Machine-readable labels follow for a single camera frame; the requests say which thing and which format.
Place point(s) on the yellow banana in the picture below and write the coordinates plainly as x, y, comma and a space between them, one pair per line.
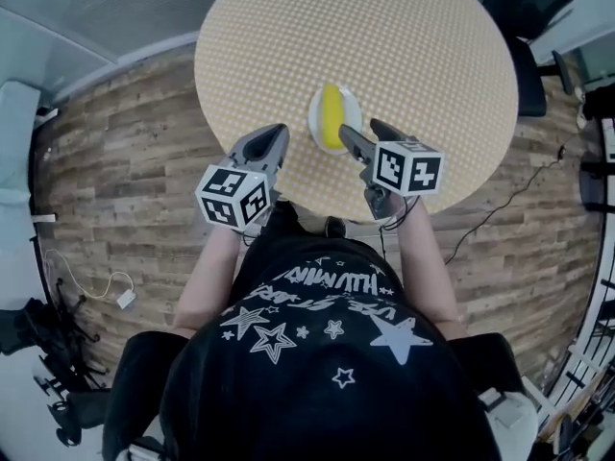
332, 113

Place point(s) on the person's left forearm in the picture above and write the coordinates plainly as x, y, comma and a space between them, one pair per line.
206, 276

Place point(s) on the white metal rack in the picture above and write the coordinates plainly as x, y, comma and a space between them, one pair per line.
586, 334

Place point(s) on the person's black trousers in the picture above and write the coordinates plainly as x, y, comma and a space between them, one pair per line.
283, 224

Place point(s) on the white plate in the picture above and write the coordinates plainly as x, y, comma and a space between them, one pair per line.
353, 106

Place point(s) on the white shoulder pouch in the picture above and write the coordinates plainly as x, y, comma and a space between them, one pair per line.
144, 447
509, 418

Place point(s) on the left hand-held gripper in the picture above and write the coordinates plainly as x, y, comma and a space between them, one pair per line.
230, 195

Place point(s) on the black wheeled chair base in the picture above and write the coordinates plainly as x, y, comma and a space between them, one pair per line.
53, 344

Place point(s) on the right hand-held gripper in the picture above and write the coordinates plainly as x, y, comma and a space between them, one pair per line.
408, 168

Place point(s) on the person's black shoe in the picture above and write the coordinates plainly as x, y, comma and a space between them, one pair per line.
335, 226

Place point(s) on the person's right forearm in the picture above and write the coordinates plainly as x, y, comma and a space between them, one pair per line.
427, 267

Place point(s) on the black office chair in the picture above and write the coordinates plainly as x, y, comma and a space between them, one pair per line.
523, 27

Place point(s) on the round table, yellow checked tablecloth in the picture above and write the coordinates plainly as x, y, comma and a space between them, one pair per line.
360, 31

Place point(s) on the person's black star-print shirt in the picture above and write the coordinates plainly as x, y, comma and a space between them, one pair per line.
312, 377

